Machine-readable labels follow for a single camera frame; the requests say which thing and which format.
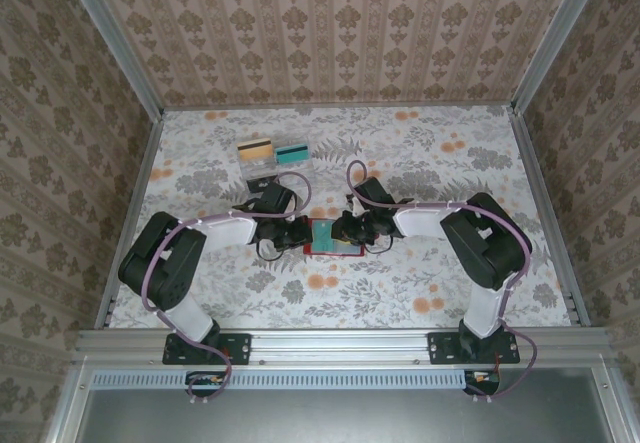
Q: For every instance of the red card holder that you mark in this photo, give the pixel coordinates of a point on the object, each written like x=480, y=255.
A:
x=352, y=250

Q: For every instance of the clear plastic organizer box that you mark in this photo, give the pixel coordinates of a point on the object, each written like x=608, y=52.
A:
x=295, y=175

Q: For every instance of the yellow card with black stripe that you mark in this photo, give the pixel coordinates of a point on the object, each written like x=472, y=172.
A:
x=255, y=152

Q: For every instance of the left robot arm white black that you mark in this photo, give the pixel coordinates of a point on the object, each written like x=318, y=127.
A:
x=170, y=273

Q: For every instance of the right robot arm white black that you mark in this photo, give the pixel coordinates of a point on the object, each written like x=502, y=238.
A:
x=485, y=248

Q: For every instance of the black card with white print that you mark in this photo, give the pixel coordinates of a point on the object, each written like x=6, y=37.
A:
x=257, y=184

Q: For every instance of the teal card with dark stripe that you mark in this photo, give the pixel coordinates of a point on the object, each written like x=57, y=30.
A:
x=291, y=157

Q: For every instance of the grey metal sheet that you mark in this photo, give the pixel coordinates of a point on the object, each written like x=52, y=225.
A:
x=340, y=418

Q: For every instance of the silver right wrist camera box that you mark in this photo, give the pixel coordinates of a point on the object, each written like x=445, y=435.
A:
x=356, y=207

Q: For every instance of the aluminium table end rail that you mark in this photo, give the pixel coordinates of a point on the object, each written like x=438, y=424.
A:
x=340, y=107

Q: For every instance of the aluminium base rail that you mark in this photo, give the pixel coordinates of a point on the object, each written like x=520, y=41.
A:
x=340, y=345

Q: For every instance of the aluminium table side rail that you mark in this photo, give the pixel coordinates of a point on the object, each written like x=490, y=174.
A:
x=537, y=178
x=140, y=178

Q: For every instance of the aluminium frame post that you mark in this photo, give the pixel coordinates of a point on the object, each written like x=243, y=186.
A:
x=556, y=38
x=116, y=43

